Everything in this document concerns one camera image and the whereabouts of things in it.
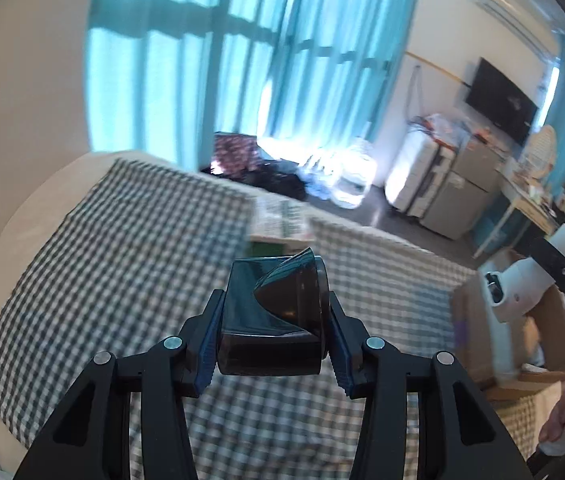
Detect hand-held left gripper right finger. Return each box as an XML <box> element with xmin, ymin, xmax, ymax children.
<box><xmin>326</xmin><ymin>292</ymin><xmax>535</xmax><ymax>480</ymax></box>

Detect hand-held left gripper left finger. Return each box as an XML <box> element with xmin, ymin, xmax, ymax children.
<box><xmin>12</xmin><ymin>289</ymin><xmax>226</xmax><ymax>480</ymax></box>

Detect white handheld device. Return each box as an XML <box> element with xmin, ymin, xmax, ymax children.
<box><xmin>482</xmin><ymin>223</ymin><xmax>565</xmax><ymax>324</ymax></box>

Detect glossy black cube device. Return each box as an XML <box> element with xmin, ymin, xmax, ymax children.
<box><xmin>216</xmin><ymin>246</ymin><xmax>331</xmax><ymax>377</ymax></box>

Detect brown cardboard box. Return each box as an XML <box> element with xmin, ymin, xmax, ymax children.
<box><xmin>449</xmin><ymin>250</ymin><xmax>565</xmax><ymax>402</ymax></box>

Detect white vanity desk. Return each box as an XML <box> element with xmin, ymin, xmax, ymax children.
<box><xmin>472</xmin><ymin>170</ymin><xmax>565</xmax><ymax>261</ymax></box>

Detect blue plastic basket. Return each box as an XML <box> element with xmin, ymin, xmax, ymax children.
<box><xmin>477</xmin><ymin>195</ymin><xmax>513</xmax><ymax>249</ymax></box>

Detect oval white-framed mirror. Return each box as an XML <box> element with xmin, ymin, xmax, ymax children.
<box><xmin>527</xmin><ymin>126</ymin><xmax>559</xmax><ymax>182</ymax></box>

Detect grey mini fridge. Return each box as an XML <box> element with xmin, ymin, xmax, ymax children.
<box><xmin>422</xmin><ymin>137</ymin><xmax>506</xmax><ymax>241</ymax></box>

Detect checkered bed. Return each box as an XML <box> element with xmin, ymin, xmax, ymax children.
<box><xmin>0</xmin><ymin>150</ymin><xmax>558</xmax><ymax>480</ymax></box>

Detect brown and white medicine box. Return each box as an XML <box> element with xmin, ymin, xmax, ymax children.
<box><xmin>248</xmin><ymin>194</ymin><xmax>316</xmax><ymax>257</ymax></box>

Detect white hard suitcase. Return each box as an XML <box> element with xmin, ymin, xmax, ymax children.
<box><xmin>385</xmin><ymin>130</ymin><xmax>458</xmax><ymax>219</ymax></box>

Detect large clear water jug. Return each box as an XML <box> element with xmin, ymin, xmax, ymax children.
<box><xmin>329</xmin><ymin>139</ymin><xmax>378</xmax><ymax>210</ymax></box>

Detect plastic bag with red items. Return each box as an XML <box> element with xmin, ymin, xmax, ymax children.
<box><xmin>423</xmin><ymin>112</ymin><xmax>469</xmax><ymax>142</ymax></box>

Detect pack of water bottles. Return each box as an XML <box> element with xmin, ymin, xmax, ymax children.
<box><xmin>297</xmin><ymin>152</ymin><xmax>338</xmax><ymax>199</ymax></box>

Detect pile of dark clothes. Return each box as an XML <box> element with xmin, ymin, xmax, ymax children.
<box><xmin>200</xmin><ymin>157</ymin><xmax>308</xmax><ymax>201</ymax></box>

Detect floral fabric bag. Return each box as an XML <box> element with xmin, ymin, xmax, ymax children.
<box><xmin>211</xmin><ymin>132</ymin><xmax>261</xmax><ymax>179</ymax></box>

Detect white air conditioner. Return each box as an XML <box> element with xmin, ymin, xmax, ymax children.
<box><xmin>475</xmin><ymin>0</ymin><xmax>565</xmax><ymax>56</ymax></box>

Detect wide teal window curtain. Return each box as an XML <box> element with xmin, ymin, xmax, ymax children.
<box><xmin>85</xmin><ymin>0</ymin><xmax>424</xmax><ymax>197</ymax></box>

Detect black wall television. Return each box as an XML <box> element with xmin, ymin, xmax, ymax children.
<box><xmin>463</xmin><ymin>57</ymin><xmax>539</xmax><ymax>147</ymax></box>

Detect black wall cable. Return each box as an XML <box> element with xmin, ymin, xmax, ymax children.
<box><xmin>409</xmin><ymin>62</ymin><xmax>426</xmax><ymax>127</ymax></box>

